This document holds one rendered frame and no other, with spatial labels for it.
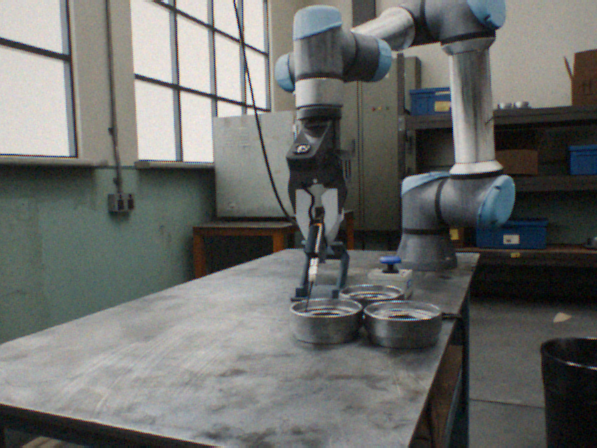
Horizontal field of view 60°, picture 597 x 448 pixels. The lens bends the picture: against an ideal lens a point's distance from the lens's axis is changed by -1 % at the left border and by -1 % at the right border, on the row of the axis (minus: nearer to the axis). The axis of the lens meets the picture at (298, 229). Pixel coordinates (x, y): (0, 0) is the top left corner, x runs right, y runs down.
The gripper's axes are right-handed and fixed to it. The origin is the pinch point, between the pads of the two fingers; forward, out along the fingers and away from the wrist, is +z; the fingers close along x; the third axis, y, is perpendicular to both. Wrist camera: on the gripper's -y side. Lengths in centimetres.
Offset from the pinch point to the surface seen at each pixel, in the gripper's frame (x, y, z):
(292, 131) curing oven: 87, 205, -37
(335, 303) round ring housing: -3.4, -2.5, 9.7
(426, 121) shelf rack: 29, 340, -52
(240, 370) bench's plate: 1.7, -23.9, 13.1
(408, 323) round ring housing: -15.9, -11.2, 9.5
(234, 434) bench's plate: -5.1, -38.1, 13.0
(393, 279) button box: -8.6, 16.3, 9.3
